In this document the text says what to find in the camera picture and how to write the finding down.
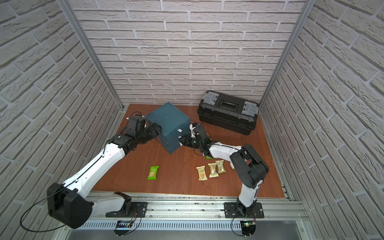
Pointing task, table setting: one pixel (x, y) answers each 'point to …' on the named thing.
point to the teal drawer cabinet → (174, 123)
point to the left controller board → (122, 227)
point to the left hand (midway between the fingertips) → (160, 127)
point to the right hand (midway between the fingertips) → (183, 139)
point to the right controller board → (248, 227)
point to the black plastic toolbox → (228, 113)
